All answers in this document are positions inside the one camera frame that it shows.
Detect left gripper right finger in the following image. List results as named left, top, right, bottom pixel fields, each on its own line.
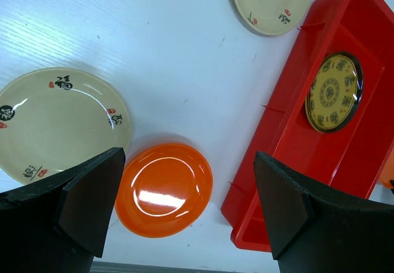
left=254, top=152, right=393, bottom=272

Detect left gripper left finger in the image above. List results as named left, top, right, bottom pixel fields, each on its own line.
left=1, top=147, right=126, bottom=272

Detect yellow patterned plate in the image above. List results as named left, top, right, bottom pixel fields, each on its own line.
left=305, top=52, right=364, bottom=133

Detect red plastic bin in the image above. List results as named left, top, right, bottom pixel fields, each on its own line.
left=221, top=0, right=393, bottom=252

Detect beige plate near bin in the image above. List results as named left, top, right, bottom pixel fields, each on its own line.
left=233, top=0, right=311, bottom=36

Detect orange plate right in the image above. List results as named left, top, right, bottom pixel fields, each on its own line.
left=380, top=155, right=394, bottom=189

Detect orange plate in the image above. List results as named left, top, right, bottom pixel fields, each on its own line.
left=380, top=155, right=394, bottom=189
left=115, top=143, right=213, bottom=238

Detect beige plate with characters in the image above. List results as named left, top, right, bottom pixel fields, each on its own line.
left=1, top=68, right=132, bottom=184

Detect orange plate left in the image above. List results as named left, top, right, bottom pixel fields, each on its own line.
left=115, top=143, right=213, bottom=238

